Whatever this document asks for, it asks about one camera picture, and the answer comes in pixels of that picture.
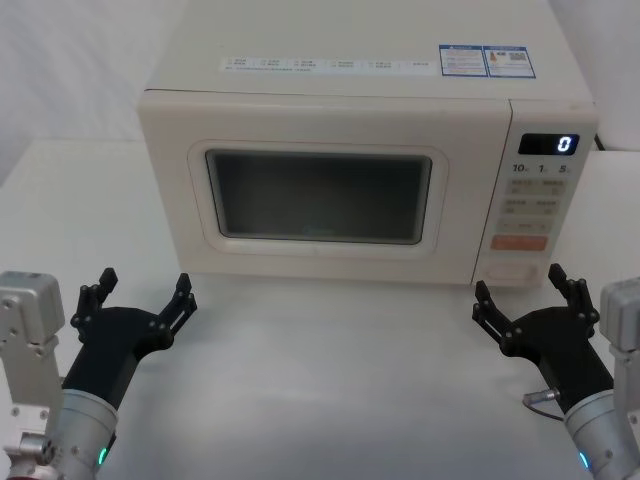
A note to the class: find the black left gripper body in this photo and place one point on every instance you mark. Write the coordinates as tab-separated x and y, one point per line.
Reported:
115	340

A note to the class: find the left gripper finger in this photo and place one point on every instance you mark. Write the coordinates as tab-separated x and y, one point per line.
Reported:
89	305
176	310

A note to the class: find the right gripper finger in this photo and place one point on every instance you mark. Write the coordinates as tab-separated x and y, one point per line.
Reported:
492	317
575	295

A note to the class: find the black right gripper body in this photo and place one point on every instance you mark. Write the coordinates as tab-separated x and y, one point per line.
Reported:
555	350

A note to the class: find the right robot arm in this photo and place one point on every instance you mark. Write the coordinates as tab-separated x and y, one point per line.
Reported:
607	430

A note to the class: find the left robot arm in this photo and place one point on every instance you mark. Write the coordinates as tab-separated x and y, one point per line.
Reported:
75	430

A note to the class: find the oven control panel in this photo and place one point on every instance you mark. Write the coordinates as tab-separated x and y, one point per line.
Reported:
537	210

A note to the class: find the white table cloth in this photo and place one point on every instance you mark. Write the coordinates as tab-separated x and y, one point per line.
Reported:
320	380

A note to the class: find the white curtain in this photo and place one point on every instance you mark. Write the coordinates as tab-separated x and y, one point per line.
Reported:
65	65

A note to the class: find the cream microwave oven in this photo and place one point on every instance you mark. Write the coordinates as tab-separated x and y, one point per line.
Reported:
320	115

